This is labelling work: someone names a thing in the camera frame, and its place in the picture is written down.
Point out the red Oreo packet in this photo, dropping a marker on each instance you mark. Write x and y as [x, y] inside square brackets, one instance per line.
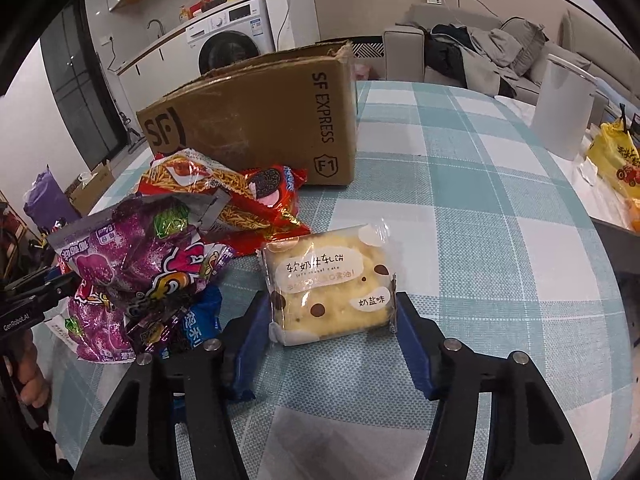
[276, 186]

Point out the yellow plastic bag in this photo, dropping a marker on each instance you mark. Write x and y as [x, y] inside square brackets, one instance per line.
[616, 158]

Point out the white kitchen cabinet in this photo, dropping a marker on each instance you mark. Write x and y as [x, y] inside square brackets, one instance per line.
[162, 70]

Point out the small cardboard box on floor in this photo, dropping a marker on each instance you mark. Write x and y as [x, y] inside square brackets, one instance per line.
[89, 187]

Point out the white washing machine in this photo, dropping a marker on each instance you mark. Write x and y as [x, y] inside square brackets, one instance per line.
[235, 34]

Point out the SF Express cardboard box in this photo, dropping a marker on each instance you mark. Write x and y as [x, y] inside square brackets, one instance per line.
[295, 107]

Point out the blue Oreo packet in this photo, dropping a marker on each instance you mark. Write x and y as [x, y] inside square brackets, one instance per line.
[200, 324]

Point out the checked teal tablecloth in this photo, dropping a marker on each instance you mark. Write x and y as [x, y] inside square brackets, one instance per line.
[495, 246]

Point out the purple snack bag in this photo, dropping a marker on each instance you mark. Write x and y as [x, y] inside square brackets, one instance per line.
[92, 328]
[145, 252]

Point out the pile of clothes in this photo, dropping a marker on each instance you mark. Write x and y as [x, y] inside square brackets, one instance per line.
[489, 61]

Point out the purple bag on floor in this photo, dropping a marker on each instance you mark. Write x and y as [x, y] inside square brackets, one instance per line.
[45, 203]

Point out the left hand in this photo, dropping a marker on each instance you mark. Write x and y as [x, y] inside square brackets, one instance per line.
[24, 366]

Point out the red noodle snack bag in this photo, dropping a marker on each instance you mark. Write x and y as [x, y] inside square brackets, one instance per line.
[238, 220]

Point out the grey sofa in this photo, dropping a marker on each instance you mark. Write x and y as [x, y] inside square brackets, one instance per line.
[579, 39]

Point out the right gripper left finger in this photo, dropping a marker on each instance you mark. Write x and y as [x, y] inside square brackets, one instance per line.
[135, 436]

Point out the cream cracker snack pack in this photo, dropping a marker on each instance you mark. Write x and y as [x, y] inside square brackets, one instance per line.
[330, 284]

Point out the white electric kettle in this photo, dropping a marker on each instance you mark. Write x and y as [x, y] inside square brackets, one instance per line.
[564, 107]

